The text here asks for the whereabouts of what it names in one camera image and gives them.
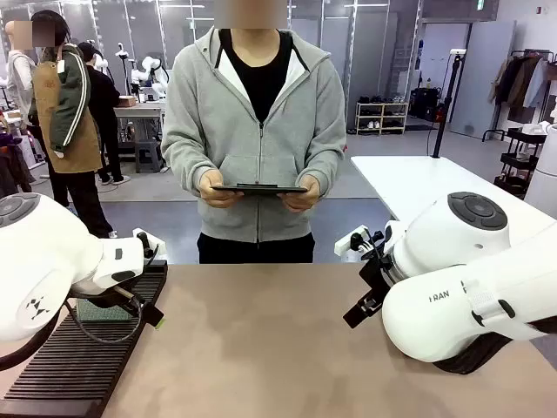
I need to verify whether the person's right forearm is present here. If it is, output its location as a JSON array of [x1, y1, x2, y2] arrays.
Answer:
[[160, 130, 218, 198]]

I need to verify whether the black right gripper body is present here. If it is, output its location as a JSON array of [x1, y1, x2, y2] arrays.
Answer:
[[358, 255, 396, 306]]

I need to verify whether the grey background worktable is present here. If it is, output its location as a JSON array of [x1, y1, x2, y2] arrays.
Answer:
[[112, 100, 169, 162]]

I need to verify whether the person's left hand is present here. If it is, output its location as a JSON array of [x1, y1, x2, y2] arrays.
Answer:
[[277, 174, 322, 213]]

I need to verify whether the wooden shoe rack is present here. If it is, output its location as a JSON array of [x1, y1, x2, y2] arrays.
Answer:
[[355, 100, 411, 136]]

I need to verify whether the black tablet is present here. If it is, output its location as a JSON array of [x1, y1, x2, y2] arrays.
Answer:
[[210, 184, 309, 195]]

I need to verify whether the white velcro strap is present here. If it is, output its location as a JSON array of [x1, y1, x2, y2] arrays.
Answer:
[[460, 278, 501, 323]]

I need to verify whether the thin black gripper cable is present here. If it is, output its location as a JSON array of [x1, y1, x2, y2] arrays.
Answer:
[[64, 291, 147, 346]]

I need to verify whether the person's right hand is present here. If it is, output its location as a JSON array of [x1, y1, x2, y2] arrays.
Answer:
[[197, 169, 245, 210]]

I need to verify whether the grey step stool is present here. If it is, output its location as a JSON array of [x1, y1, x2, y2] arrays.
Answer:
[[134, 139, 165, 174]]

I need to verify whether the white table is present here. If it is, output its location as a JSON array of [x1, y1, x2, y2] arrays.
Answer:
[[350, 154, 557, 266]]

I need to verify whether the small white background robot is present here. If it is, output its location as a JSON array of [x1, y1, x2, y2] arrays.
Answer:
[[129, 55, 171, 101]]

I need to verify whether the black pole stand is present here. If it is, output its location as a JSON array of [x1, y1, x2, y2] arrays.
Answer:
[[430, 48, 467, 159]]

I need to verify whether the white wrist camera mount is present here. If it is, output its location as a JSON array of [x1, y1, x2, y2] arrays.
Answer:
[[334, 225, 386, 258], [131, 227, 168, 259]]

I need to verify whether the green PCB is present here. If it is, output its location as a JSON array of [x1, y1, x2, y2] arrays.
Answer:
[[75, 299, 132, 322]]

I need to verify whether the person with brown apron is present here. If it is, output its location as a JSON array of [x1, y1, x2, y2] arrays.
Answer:
[[28, 9, 115, 239]]

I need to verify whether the black ribbed tray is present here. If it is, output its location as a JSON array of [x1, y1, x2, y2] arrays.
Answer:
[[0, 260, 170, 418]]

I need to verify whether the black suitcase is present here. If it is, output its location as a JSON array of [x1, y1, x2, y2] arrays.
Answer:
[[410, 86, 446, 122]]

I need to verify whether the clothes rack with coats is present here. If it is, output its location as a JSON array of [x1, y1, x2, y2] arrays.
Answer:
[[481, 49, 557, 143]]

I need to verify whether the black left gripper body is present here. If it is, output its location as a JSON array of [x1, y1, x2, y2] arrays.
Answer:
[[81, 284, 148, 314]]

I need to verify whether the person in black clothes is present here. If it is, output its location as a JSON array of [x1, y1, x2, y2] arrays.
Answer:
[[77, 41, 131, 186]]

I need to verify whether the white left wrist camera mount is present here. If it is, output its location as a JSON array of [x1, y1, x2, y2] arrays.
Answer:
[[131, 227, 168, 259]]

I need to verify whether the white cylindrical machine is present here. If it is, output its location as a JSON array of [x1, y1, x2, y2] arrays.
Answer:
[[523, 123, 557, 215]]

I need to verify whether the person in grey hoodie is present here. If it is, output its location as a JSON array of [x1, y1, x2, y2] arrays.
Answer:
[[159, 0, 348, 266]]

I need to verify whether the black trolley cart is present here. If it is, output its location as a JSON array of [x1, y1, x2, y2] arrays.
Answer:
[[493, 125, 549, 200]]

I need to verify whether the black plastic tray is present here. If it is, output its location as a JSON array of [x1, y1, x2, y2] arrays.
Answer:
[[433, 333, 517, 376]]

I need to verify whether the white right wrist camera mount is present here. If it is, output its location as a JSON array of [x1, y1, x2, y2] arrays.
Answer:
[[334, 225, 386, 258]]

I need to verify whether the person's left forearm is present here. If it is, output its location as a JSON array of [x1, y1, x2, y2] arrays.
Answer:
[[299, 130, 348, 193]]

